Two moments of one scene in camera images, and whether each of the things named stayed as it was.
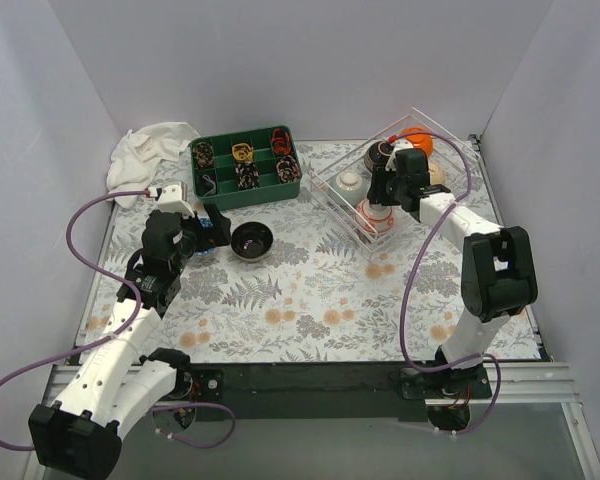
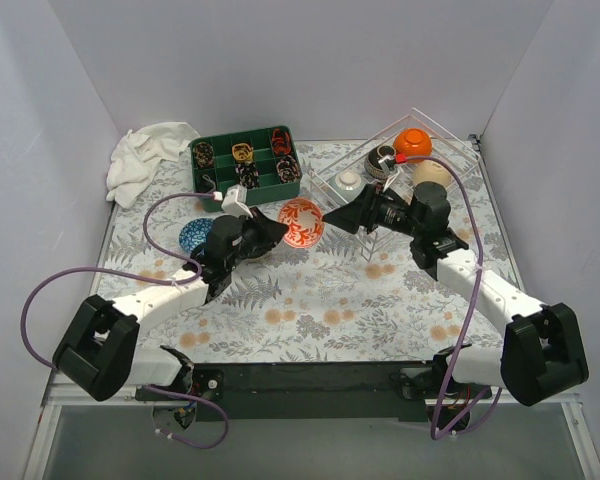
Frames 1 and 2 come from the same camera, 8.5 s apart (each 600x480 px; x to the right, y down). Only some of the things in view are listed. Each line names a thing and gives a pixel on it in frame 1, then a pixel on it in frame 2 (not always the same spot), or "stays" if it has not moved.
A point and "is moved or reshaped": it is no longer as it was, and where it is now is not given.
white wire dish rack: [374, 187] stays
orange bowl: [421, 141] stays
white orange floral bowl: [374, 217] is moved or reshaped
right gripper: [387, 186] -> [370, 209]
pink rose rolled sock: [288, 169] stays
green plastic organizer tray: [244, 168] stays
